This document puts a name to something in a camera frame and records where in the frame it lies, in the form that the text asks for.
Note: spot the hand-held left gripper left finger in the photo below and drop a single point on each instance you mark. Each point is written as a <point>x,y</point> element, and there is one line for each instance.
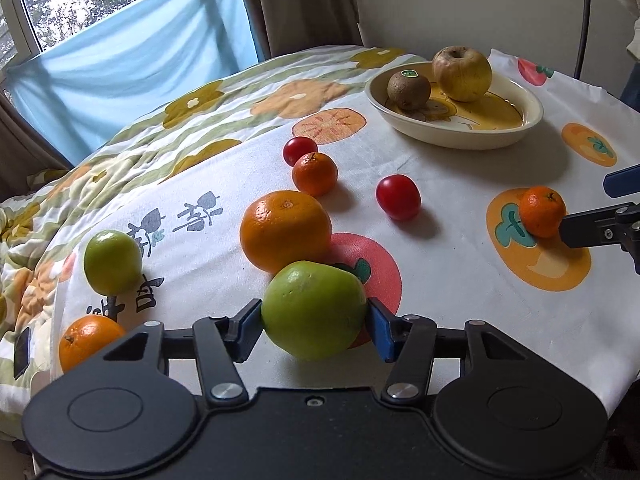
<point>247,327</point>

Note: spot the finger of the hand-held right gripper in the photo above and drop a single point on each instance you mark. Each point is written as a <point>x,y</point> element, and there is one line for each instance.
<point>624,181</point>
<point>590,229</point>

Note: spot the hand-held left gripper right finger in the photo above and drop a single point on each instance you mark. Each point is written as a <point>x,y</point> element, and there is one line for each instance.
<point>381,332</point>

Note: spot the small mandarin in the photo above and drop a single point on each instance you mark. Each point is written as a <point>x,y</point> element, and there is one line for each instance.
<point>541,211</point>
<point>315,174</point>

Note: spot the large green apple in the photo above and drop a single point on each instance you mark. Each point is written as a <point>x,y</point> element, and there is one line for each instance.
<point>312,310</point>

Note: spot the large orange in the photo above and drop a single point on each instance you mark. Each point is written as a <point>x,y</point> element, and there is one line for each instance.
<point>282,230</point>

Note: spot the large red tomato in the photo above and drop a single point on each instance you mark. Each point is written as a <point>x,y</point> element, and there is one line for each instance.
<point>397,197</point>

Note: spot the small green apple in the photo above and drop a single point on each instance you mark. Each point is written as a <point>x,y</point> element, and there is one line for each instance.
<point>111,260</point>

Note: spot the medium orange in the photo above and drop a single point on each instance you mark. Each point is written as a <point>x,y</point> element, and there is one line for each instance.
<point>85,342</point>

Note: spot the cream oval bowl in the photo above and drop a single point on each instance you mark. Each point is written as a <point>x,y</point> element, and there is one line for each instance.
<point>450,132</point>

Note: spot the small cherry tomato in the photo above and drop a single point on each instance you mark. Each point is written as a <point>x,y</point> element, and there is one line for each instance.
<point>297,150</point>

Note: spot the white fruit print cloth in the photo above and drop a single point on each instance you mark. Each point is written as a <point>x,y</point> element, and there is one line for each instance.
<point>450,260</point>

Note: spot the yellow red apple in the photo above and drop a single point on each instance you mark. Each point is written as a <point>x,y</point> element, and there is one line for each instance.
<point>462,75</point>

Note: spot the floral striped quilt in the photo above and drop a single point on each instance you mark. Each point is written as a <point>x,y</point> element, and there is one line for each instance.
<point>150,152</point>

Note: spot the brown kiwi with sticker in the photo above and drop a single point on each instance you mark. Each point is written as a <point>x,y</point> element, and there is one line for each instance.
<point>409,91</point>

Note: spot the blue curtain cloth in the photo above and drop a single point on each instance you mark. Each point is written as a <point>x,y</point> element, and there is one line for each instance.
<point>125,75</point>

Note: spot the brown curtain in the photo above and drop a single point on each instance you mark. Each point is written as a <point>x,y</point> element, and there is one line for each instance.
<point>25,145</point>
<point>295,5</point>

